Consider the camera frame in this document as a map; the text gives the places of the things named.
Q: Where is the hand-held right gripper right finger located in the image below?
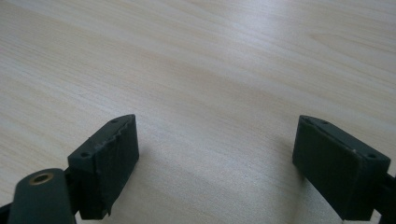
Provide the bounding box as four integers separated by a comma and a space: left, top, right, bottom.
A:
291, 115, 391, 222

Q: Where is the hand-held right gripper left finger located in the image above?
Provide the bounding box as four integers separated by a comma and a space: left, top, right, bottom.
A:
67, 114, 140, 220

